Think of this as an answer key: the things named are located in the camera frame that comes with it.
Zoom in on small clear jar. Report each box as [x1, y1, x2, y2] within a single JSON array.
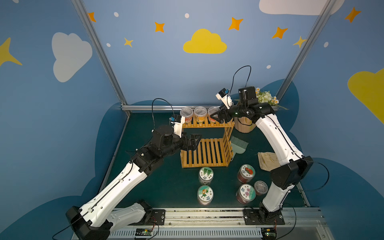
[[254, 181, 269, 196], [208, 107, 220, 124], [194, 106, 208, 123], [180, 107, 194, 124]]

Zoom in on bamboo two-tier shelf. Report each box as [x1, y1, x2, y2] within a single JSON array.
[[181, 117, 235, 168]]

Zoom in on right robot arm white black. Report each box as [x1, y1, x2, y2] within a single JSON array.
[[213, 87, 313, 218]]

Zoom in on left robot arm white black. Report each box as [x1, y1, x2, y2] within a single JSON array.
[[66, 126, 202, 240]]

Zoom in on pink ribbed flower pot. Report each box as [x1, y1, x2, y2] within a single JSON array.
[[234, 117, 256, 134]]

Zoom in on large jar green leaf lid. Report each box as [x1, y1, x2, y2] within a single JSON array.
[[199, 167, 214, 185]]

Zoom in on white green artificial flowers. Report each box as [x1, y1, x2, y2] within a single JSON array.
[[255, 88, 288, 111]]

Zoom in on rear aluminium crossbar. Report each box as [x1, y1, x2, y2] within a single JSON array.
[[121, 105, 213, 112]]

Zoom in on large jar orange flower lid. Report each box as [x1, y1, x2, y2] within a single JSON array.
[[197, 185, 214, 206]]

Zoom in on beige work gloves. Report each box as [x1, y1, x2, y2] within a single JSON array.
[[258, 152, 281, 172]]

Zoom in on large jar red strawberry lid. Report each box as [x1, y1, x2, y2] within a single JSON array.
[[237, 164, 256, 183]]

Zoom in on large jar purple flower lid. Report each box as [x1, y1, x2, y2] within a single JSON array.
[[236, 184, 256, 205]]

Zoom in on left green circuit board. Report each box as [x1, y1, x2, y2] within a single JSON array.
[[135, 229, 152, 237]]

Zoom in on green circuit board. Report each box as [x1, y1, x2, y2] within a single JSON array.
[[135, 229, 152, 237], [261, 228, 277, 240]]

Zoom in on right green circuit board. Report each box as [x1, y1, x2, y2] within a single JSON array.
[[261, 228, 277, 240]]

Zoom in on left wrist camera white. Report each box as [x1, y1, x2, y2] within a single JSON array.
[[170, 115, 185, 138]]

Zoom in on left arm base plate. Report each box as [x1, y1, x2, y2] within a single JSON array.
[[132, 209, 166, 226]]

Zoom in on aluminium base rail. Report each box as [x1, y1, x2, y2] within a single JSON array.
[[106, 207, 334, 240]]

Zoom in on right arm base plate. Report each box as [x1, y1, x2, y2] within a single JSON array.
[[243, 208, 285, 225]]

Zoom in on right aluminium frame post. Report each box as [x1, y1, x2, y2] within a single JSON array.
[[276, 0, 337, 100]]

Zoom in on aluminium frame post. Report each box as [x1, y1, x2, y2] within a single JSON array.
[[71, 0, 131, 118], [276, 0, 337, 100]]

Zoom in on left aluminium frame post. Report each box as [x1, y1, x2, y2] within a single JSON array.
[[71, 0, 131, 118]]

